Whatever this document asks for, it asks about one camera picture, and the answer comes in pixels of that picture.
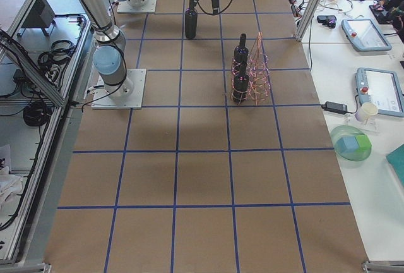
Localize dark glass wine bottle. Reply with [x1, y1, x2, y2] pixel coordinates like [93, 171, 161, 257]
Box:
[184, 0, 198, 40]

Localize dark wine bottle in rack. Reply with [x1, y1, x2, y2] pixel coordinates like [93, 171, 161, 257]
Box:
[234, 33, 249, 64]

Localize blue teach pendant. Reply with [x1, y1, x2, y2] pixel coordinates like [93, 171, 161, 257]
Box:
[355, 68, 403, 118]
[341, 18, 392, 52]

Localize black monitor box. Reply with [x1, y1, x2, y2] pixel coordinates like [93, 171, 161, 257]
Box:
[17, 0, 56, 37]

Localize black power brick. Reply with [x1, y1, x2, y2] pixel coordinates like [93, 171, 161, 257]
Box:
[321, 101, 348, 114]

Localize white paper cup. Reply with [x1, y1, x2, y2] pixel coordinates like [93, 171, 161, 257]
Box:
[355, 102, 378, 122]

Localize green bowl with blocks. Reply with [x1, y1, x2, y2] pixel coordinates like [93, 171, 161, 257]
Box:
[330, 125, 372, 161]

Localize teal book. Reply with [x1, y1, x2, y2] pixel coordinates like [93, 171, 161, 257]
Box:
[386, 145, 404, 185]

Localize white crumpled cloth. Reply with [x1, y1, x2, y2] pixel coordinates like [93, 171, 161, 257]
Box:
[0, 145, 23, 204]

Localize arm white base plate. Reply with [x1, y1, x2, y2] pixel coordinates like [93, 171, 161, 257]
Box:
[117, 0, 157, 14]
[91, 69, 146, 109]

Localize copper wire wine rack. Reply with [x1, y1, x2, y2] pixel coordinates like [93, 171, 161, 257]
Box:
[231, 31, 270, 106]

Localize aluminium corner post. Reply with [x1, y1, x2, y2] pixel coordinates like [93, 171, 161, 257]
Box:
[295, 0, 320, 42]

